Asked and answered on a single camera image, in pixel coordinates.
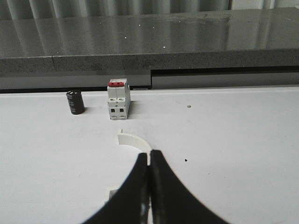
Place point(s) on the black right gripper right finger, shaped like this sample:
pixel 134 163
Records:
pixel 171 201

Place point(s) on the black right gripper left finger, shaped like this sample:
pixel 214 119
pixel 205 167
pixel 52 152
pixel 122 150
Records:
pixel 130 203

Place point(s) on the white half clamp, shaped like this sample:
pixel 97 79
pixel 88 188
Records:
pixel 132 141

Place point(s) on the black cylindrical capacitor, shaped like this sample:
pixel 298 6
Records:
pixel 75 102

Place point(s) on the grey stone counter ledge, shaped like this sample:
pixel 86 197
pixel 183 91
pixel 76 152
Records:
pixel 78 52

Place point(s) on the white pleated curtain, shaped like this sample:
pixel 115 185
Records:
pixel 37 9

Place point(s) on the white circuit breaker red switch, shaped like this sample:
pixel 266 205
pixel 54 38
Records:
pixel 118 98

